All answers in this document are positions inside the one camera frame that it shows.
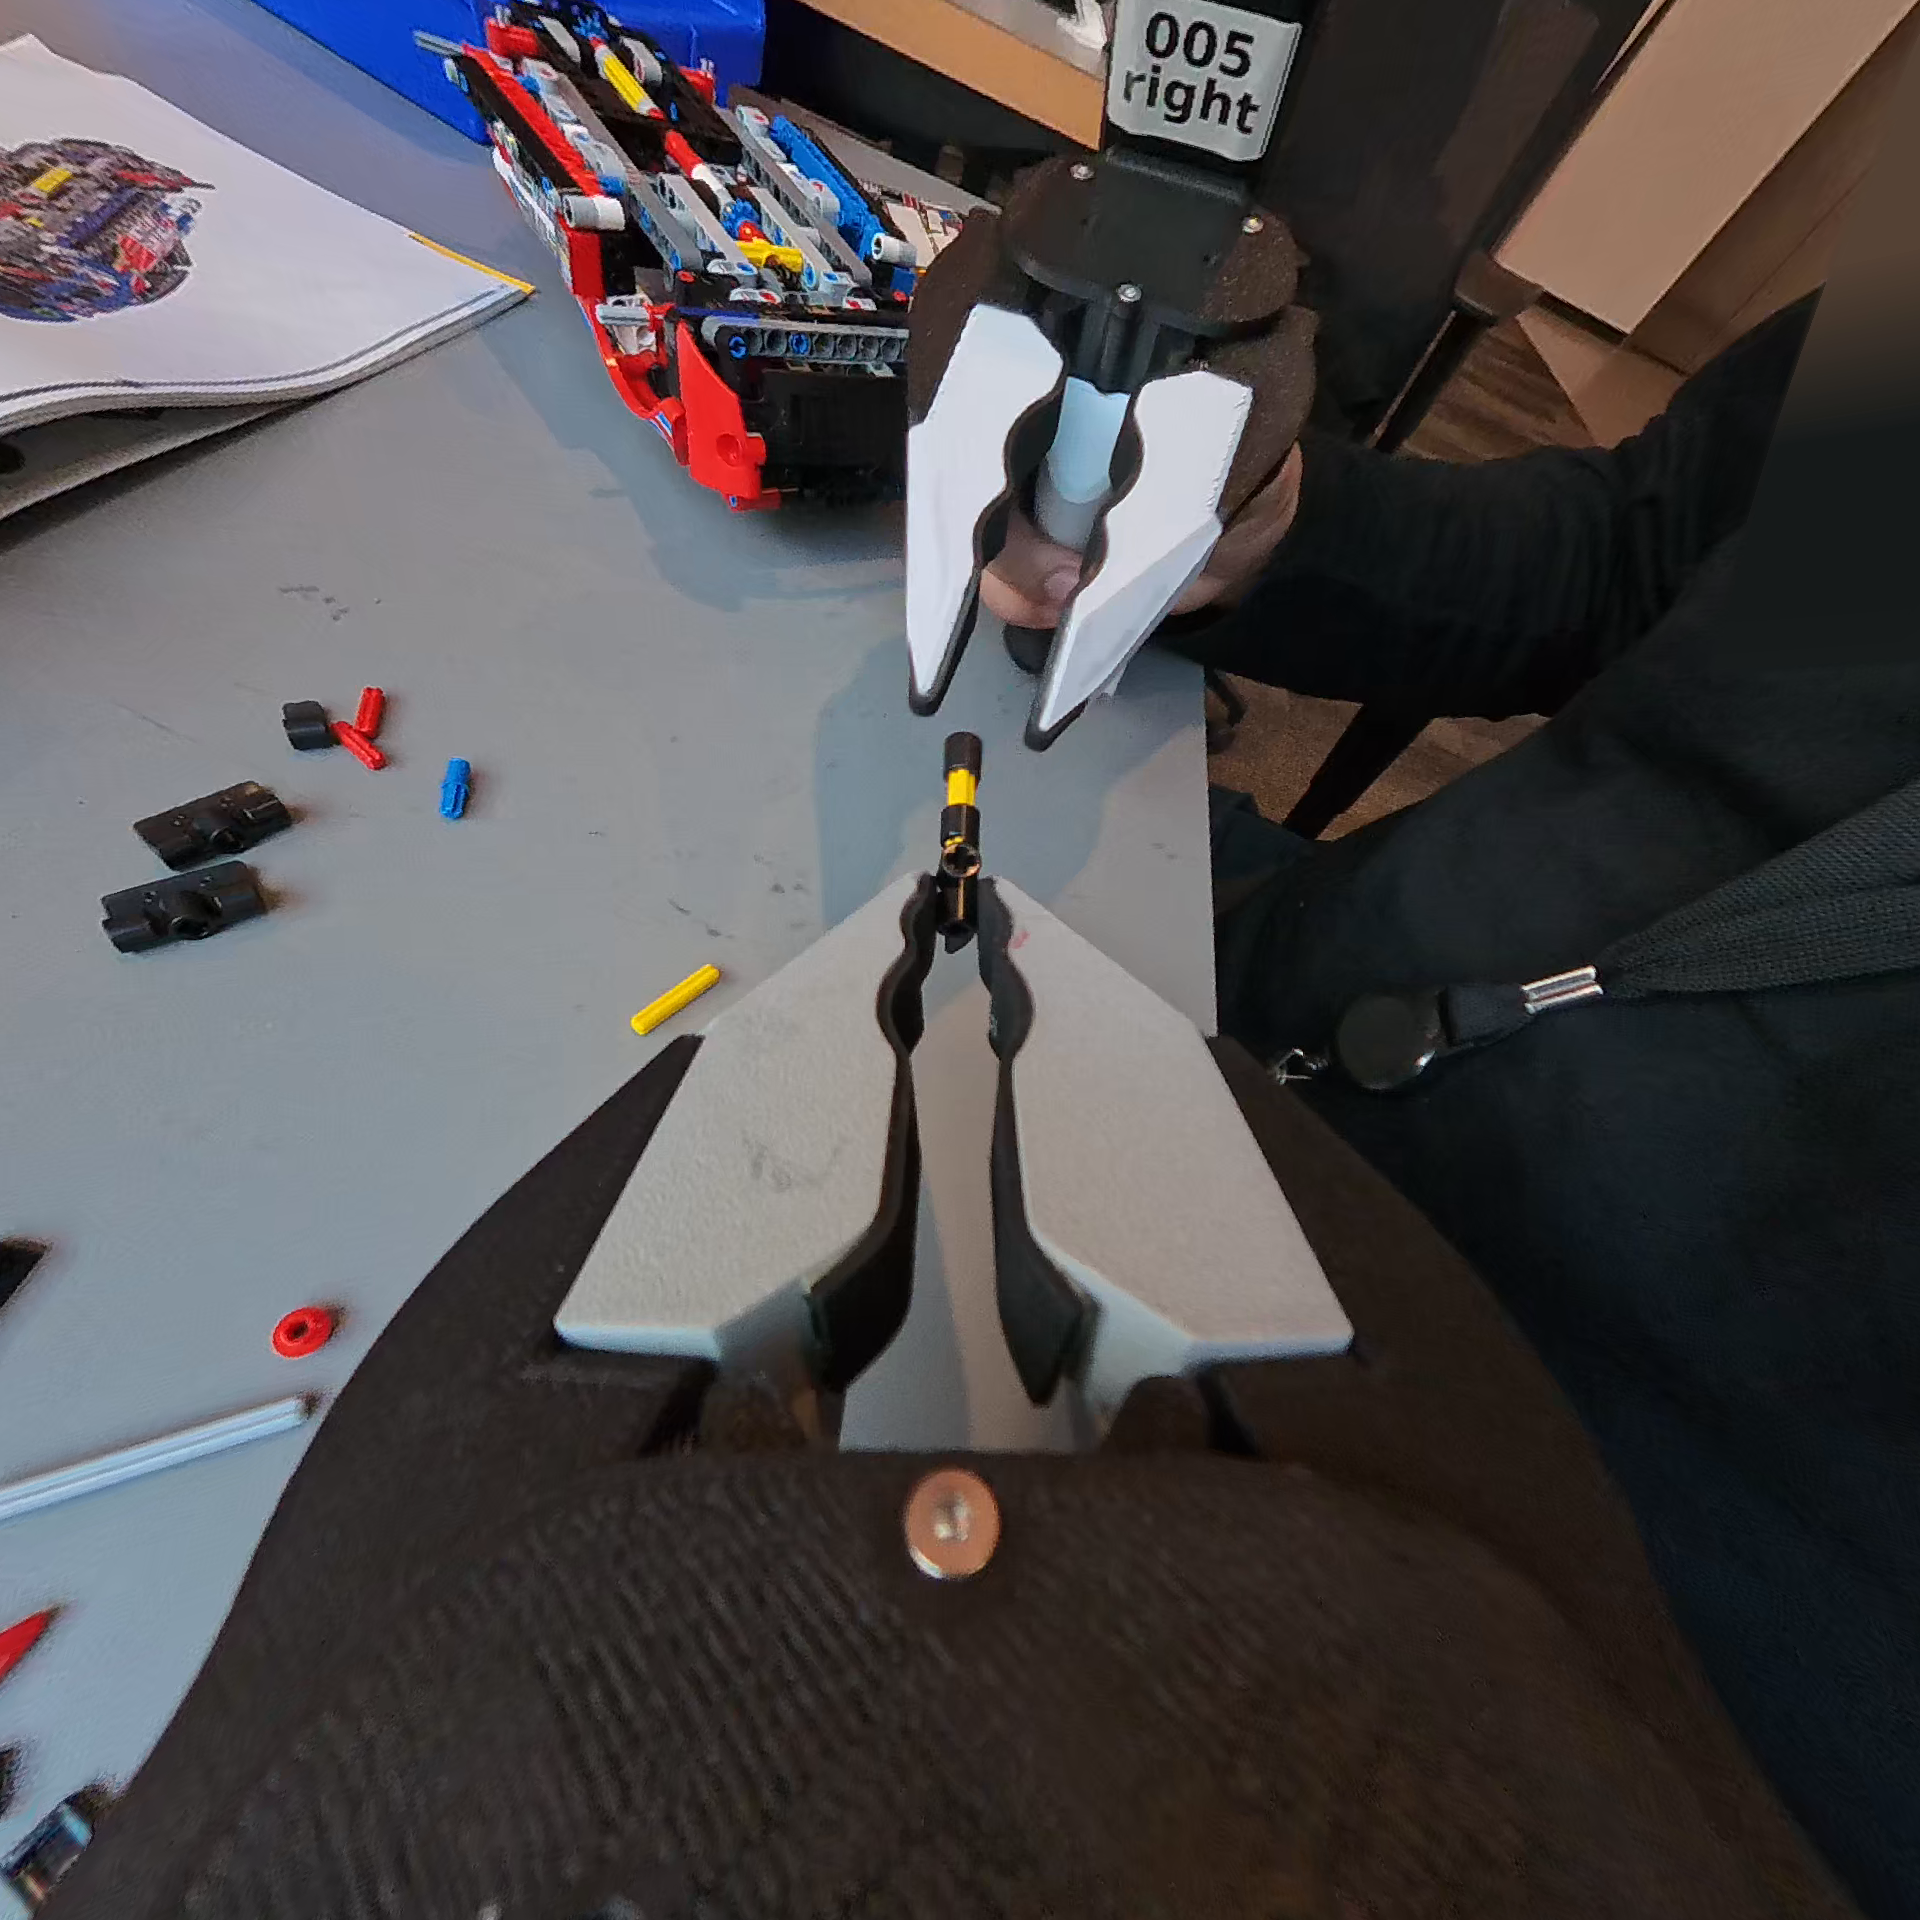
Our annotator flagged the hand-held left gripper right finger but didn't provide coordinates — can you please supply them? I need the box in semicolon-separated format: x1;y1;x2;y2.
975;877;1354;1416

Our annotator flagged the person's right hand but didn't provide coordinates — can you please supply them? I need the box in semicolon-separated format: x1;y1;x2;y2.
977;449;1306;665

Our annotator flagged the partly built toy car model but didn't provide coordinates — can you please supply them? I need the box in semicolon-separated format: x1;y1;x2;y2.
416;0;1001;517

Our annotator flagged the person's lap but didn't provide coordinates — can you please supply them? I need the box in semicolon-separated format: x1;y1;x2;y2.
1206;285;1920;1920

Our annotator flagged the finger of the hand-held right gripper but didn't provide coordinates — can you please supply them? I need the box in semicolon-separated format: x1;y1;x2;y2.
1024;368;1258;752
903;299;1072;716

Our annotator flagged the black toy clip plate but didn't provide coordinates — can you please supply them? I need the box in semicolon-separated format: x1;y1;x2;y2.
130;778;296;873
98;857;275;955

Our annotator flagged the thin grey toy axle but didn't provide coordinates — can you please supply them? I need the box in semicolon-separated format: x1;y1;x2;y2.
0;1392;321;1527

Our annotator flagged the large cardboard box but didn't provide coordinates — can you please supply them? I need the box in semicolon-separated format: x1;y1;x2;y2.
1488;0;1920;346

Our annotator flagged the blue plastic bin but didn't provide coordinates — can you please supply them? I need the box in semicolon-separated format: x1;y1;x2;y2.
246;0;769;147

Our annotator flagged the black toy axle connector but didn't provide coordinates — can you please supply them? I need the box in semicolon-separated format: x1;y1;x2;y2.
930;804;984;955

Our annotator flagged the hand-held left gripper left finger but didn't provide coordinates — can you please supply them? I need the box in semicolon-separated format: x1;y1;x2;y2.
554;871;934;1392

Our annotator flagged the person's right forearm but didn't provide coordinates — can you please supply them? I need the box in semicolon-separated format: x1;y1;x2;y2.
1161;293;1824;723

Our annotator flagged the instruction booklet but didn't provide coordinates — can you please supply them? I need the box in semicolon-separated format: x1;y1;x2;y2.
0;37;539;522

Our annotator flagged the pile of small toy bricks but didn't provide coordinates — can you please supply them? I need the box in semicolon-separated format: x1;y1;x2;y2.
0;1234;346;1912

